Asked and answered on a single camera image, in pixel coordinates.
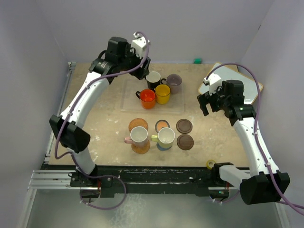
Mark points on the green object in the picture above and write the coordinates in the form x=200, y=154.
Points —
x=197, y=61

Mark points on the yellow tape roll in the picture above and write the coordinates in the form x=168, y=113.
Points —
x=210, y=164

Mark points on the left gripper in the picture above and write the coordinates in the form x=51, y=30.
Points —
x=141, y=72

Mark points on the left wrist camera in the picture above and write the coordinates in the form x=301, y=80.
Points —
x=139, y=45

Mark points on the pink mug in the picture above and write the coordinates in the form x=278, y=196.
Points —
x=138, y=137

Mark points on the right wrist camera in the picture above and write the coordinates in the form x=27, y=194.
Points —
x=214, y=81

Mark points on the black mug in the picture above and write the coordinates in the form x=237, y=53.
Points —
x=153, y=80

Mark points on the olive green mug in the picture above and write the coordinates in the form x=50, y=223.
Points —
x=164, y=138

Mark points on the blue smiley coaster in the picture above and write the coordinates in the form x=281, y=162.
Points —
x=161, y=148

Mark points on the yellow mug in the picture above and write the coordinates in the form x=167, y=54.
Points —
x=162, y=93

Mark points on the dark wooden coaster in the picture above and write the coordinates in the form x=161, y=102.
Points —
x=184, y=126
x=185, y=142

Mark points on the clear plastic tray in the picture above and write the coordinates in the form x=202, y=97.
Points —
x=131, y=103

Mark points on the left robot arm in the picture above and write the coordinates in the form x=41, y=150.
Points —
x=121, y=57

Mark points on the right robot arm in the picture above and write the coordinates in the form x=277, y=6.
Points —
x=265, y=182

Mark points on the orange black rimmed coaster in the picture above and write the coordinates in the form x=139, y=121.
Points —
x=161, y=124

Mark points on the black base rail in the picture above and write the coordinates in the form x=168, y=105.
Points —
x=144, y=180

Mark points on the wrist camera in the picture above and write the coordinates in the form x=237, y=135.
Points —
x=214, y=81
x=139, y=45

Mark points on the purple grey mug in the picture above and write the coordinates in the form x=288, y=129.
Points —
x=173, y=81

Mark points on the orange mug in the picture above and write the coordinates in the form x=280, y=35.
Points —
x=147, y=98

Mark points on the aluminium frame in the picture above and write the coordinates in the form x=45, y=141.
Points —
x=43, y=180

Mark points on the small whiteboard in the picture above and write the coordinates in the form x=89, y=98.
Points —
x=228, y=73

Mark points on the woven rattan coaster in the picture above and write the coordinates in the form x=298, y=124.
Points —
x=137, y=122
x=141, y=150

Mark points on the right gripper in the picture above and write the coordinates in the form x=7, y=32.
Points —
x=205, y=99

